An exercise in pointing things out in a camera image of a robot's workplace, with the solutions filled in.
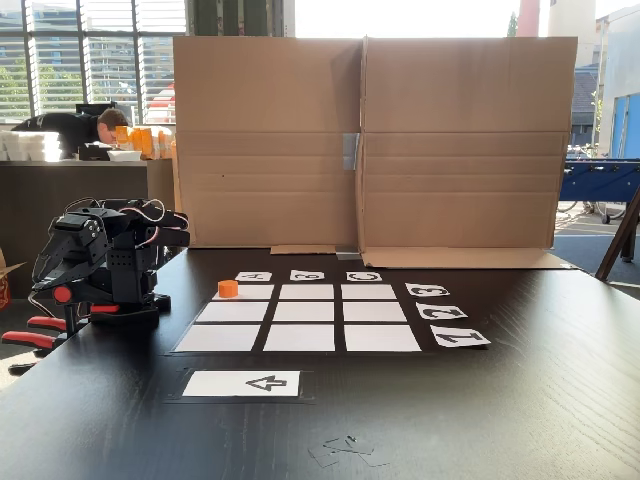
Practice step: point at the round orange token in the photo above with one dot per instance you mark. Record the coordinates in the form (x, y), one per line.
(228, 289)

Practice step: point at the white nine-square grid sheet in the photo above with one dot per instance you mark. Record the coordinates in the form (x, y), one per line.
(305, 320)

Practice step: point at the open cardboard box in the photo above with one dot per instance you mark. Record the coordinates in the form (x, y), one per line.
(10, 280)

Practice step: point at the dark wooden counter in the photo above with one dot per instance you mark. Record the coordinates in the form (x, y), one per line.
(30, 200)

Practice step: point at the red black clamp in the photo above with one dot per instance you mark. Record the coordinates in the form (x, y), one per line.
(40, 337)

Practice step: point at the stack of white boxes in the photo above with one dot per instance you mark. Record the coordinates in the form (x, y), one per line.
(30, 147)

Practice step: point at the orange carton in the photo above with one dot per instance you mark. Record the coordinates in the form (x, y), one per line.
(142, 140)
(122, 136)

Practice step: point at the person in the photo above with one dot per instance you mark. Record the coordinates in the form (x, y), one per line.
(75, 127)

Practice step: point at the paper sheet letter A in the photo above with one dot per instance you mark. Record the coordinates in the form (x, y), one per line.
(254, 276)

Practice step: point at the white arrow paper sheet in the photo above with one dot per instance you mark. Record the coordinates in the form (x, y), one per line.
(220, 384)

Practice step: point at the paper sheet letter B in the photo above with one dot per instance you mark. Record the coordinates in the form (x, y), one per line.
(306, 275)

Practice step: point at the grey tape strip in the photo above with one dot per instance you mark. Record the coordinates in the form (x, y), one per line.
(347, 252)
(351, 150)

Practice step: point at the paper sheet letter C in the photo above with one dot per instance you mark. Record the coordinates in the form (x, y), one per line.
(364, 276)

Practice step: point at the paper sheet number 3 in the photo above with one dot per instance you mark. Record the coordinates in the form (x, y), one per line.
(426, 290)

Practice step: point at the paper sheet number 2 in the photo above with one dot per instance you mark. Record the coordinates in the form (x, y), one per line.
(441, 311)

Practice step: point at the paper sheet number 1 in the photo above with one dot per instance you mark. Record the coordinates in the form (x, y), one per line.
(460, 336)

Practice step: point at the blue foosball table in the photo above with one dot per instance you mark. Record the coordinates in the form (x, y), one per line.
(600, 182)

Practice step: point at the dark wooden stand leg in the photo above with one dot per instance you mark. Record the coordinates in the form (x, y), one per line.
(617, 240)

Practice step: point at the brown cardboard box wall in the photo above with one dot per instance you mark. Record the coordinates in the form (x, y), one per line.
(450, 150)

